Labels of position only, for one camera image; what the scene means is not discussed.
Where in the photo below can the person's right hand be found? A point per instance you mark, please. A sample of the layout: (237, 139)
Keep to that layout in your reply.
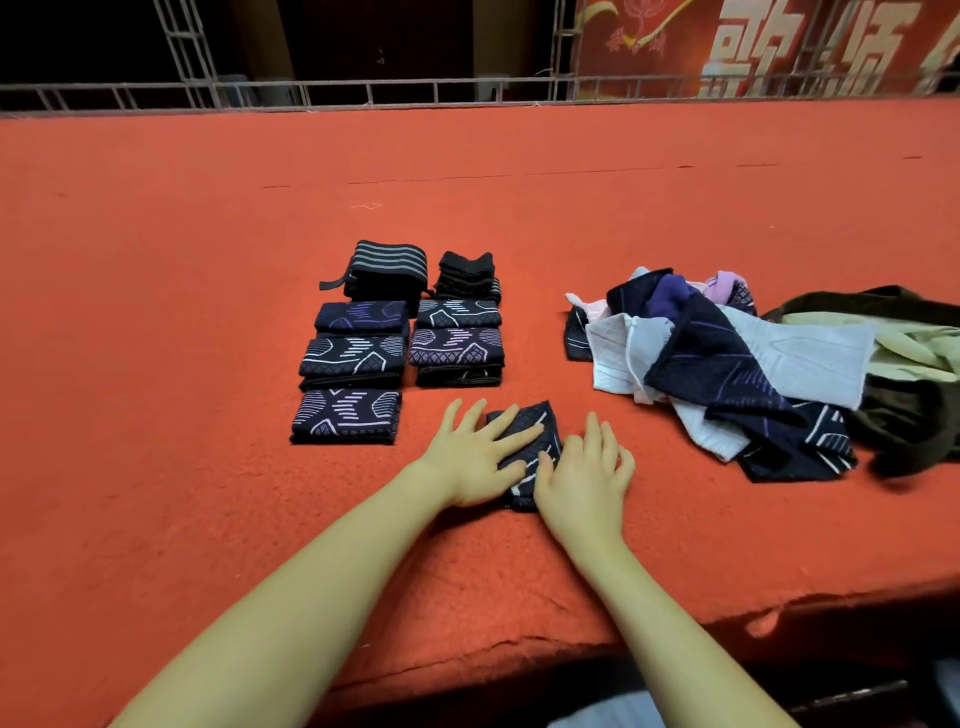
(585, 495)

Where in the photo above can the person's left hand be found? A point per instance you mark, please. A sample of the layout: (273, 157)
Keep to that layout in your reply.
(473, 465)

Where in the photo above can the single black white-patterned sock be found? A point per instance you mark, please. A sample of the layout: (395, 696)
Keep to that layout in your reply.
(458, 377)
(540, 423)
(353, 354)
(350, 381)

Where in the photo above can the single black purple-lined sock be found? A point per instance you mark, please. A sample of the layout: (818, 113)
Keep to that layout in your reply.
(345, 416)
(456, 345)

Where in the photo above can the single black grey-striped sock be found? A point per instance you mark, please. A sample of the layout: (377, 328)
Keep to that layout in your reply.
(458, 312)

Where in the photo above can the single navy blue-lined sock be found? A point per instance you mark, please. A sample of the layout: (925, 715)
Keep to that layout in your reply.
(360, 315)

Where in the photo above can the person's left forearm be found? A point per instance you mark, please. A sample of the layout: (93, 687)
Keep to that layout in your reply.
(270, 630)

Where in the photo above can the person's right forearm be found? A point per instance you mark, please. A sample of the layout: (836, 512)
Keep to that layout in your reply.
(675, 645)

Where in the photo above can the person's pale blue clothing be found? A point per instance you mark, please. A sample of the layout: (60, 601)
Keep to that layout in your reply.
(615, 713)

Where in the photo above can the heap of dark patterned socks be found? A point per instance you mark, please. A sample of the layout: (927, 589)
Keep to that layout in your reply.
(705, 360)

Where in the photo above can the grey metal truss tower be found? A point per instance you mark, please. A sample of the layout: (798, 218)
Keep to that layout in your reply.
(188, 53)
(566, 53)

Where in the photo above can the dark brown door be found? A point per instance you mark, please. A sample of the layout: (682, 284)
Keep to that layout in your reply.
(375, 38)

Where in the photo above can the red banner with white print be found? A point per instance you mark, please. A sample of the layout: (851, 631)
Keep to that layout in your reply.
(660, 45)

